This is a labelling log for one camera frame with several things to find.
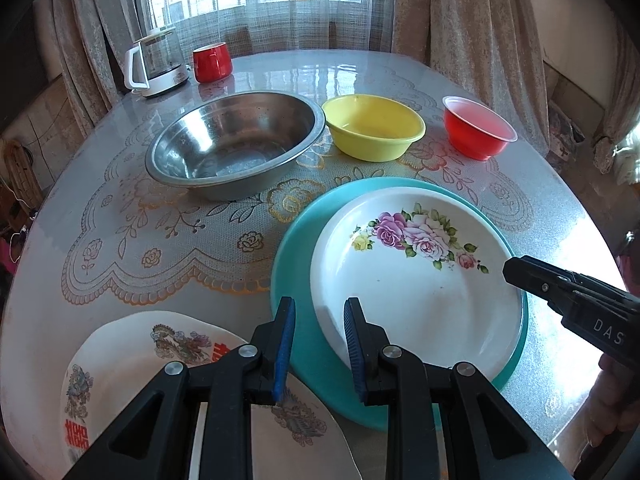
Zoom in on yellow plastic bowl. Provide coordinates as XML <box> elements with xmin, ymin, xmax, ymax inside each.
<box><xmin>321</xmin><ymin>94</ymin><xmax>427</xmax><ymax>162</ymax></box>

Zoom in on white sheer curtain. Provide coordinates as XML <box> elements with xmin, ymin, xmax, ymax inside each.
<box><xmin>132</xmin><ymin>0</ymin><xmax>401</xmax><ymax>58</ymax></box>

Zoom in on wooden chair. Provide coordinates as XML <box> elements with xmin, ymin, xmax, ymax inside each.
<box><xmin>220</xmin><ymin>27</ymin><xmax>257</xmax><ymax>58</ymax></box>

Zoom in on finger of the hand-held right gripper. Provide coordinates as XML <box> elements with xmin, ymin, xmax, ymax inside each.
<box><xmin>502</xmin><ymin>255</ymin><xmax>640</xmax><ymax>318</ymax></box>

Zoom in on beige curtain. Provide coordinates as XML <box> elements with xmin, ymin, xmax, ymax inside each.
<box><xmin>47</xmin><ymin>0</ymin><xmax>151</xmax><ymax>131</ymax></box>
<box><xmin>390</xmin><ymin>0</ymin><xmax>551</xmax><ymax>146</ymax></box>

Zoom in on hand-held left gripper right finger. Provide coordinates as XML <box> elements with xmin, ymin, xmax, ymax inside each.
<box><xmin>343</xmin><ymin>297</ymin><xmax>576</xmax><ymax>480</ymax></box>

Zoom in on white floral plate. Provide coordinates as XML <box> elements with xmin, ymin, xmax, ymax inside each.
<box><xmin>310</xmin><ymin>191</ymin><xmax>525</xmax><ymax>382</ymax></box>

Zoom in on gold lace tablecloth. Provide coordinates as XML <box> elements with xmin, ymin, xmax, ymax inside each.
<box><xmin>60</xmin><ymin>77</ymin><xmax>536</xmax><ymax>311</ymax></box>

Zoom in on red plastic bowl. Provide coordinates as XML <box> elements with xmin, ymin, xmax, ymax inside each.
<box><xmin>442</xmin><ymin>95</ymin><xmax>518</xmax><ymax>162</ymax></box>

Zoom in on stainless steel bowl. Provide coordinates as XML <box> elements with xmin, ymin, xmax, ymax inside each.
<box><xmin>145</xmin><ymin>91</ymin><xmax>327</xmax><ymax>202</ymax></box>

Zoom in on glass kettle with white handle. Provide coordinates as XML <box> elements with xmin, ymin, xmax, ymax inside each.
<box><xmin>124</xmin><ymin>26</ymin><xmax>192</xmax><ymax>98</ymax></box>

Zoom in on white dragon print plate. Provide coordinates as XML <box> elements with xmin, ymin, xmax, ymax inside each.
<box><xmin>61</xmin><ymin>311</ymin><xmax>363</xmax><ymax>480</ymax></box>

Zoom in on person's right hand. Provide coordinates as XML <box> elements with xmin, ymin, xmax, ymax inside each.
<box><xmin>589</xmin><ymin>355</ymin><xmax>640</xmax><ymax>448</ymax></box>

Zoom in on teal plate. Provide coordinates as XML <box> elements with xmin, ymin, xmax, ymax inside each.
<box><xmin>270</xmin><ymin>176</ymin><xmax>530</xmax><ymax>432</ymax></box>

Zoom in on woven wicker item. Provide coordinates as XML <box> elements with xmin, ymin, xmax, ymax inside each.
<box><xmin>4</xmin><ymin>139</ymin><xmax>43</xmax><ymax>213</ymax></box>

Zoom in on red mug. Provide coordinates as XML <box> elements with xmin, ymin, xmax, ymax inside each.
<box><xmin>192</xmin><ymin>42</ymin><xmax>233</xmax><ymax>84</ymax></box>

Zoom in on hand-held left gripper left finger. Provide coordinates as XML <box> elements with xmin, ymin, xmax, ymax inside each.
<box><xmin>65</xmin><ymin>296</ymin><xmax>297</xmax><ymax>480</ymax></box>

